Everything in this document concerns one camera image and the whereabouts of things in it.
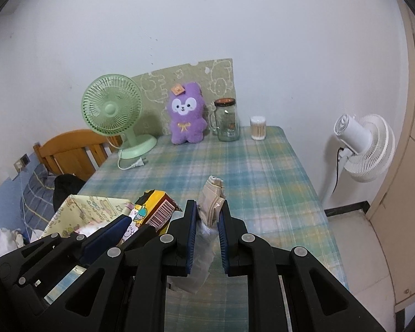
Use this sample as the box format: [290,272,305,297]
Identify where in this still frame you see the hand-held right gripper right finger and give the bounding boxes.
[219,205,381,332]

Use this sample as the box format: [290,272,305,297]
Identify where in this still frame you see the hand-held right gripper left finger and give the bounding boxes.
[35,201,197,332]

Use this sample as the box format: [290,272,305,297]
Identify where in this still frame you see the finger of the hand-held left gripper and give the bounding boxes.
[124,227,160,250]
[69,215,132,268]

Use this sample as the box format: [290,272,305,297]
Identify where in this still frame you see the yellow snack packet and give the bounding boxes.
[129,190,182,236]

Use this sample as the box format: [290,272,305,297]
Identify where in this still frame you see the yellow cartoon printed box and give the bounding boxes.
[43,194,135,241]

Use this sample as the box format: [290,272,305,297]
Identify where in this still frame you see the beige cloth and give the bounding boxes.
[168,176,226,295]

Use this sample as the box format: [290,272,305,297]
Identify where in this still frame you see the white crumpled tissue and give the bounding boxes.
[0,227,25,260]

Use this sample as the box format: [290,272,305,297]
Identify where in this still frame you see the black cloth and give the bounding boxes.
[53,174,87,211]

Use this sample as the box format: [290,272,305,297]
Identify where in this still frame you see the blue plaid pillow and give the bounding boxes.
[21,164,61,229]

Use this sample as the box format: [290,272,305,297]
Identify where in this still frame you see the purple plush toy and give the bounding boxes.
[169,82,208,145]

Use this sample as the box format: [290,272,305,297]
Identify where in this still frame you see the glass jar mug with lid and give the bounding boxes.
[208,98,240,142]

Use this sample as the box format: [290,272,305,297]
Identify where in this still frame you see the cotton swab container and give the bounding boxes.
[250,115,267,141]

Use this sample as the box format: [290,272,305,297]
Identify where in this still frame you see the green desk fan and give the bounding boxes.
[81,74,158,160]

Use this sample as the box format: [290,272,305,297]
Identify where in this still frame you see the white standing fan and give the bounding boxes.
[320,113,395,211]

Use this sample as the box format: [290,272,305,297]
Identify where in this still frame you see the beige cabinet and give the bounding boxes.
[367,3,415,308]

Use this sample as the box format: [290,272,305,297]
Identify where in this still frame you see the pale green fan power cord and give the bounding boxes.
[117,142,149,171]

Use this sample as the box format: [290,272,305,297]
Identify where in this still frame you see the wall socket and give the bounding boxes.
[14,154,30,173]

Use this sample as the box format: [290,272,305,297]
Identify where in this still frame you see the black fan cable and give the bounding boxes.
[334,147,346,194]

